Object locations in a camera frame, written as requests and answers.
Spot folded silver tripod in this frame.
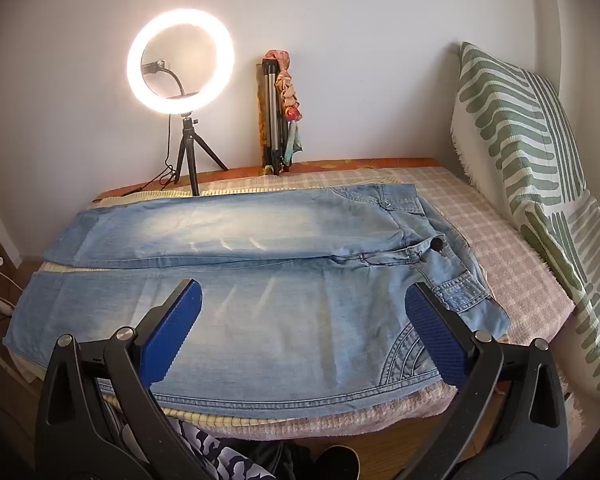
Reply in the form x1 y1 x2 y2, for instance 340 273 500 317
255 59 291 176

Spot orange patterned bedspread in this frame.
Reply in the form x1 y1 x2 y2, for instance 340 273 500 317
95 157 441 201

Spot white cable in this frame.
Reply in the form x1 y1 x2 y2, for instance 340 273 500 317
0 266 27 320

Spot black rounded object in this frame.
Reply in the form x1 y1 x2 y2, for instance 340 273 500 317
312 447 362 480

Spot folded tripod with fabric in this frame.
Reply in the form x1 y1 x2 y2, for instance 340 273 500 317
265 50 304 167

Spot thin black power cable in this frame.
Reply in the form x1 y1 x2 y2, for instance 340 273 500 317
122 114 179 196

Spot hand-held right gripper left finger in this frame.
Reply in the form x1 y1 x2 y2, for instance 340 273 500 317
35 279 216 480

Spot black gooseneck phone holder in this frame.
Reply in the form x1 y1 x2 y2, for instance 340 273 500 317
140 60 206 102

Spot person's zebra patterned pants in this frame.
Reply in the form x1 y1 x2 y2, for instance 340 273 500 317
125 410 271 480

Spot dark cloth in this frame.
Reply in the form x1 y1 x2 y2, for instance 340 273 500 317
250 440 315 480

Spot round ring light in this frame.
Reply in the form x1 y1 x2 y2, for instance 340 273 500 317
126 7 234 116

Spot yellow striped cloth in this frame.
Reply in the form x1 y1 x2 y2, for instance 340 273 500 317
10 180 381 431

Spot green striped white pillow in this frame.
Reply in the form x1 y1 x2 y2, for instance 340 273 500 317
450 41 600 403

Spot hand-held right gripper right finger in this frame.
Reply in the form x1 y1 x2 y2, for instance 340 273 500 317
404 282 571 480

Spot small black tripod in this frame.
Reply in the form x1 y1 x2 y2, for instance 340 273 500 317
172 114 229 197

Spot light blue denim pants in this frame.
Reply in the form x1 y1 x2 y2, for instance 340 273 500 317
2 183 512 405

